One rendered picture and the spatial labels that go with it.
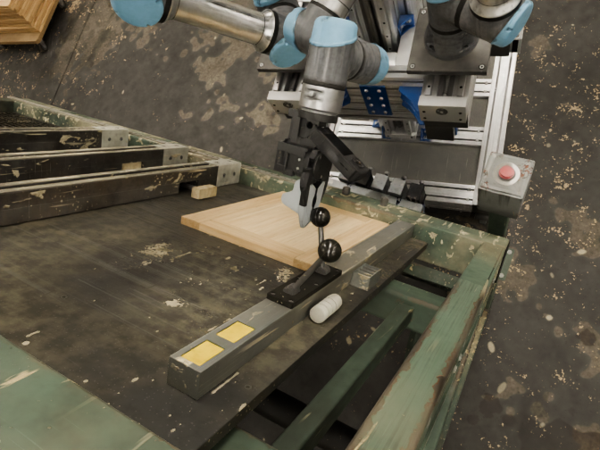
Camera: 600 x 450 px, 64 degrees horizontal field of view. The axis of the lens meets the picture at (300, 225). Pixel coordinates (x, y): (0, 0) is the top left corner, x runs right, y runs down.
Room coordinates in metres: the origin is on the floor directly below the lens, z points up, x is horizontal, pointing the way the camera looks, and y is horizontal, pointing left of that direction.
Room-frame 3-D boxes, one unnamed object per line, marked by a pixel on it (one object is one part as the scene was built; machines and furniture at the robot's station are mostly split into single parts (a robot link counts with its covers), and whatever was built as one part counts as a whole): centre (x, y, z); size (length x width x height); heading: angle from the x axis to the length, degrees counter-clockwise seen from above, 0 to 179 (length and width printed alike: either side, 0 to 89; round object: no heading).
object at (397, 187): (0.70, -0.26, 0.69); 0.50 x 0.14 x 0.24; 24
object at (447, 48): (0.69, -0.69, 1.09); 0.15 x 0.15 x 0.10
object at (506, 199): (0.33, -0.50, 0.84); 0.12 x 0.12 x 0.18; 24
